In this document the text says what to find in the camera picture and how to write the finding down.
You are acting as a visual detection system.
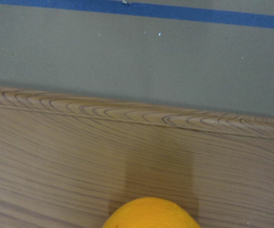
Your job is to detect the orange fruit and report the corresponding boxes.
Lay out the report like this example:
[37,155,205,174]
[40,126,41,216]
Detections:
[103,197,200,228]

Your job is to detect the brown wooden tray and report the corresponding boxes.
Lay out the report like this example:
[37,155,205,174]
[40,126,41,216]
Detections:
[0,87,274,228]

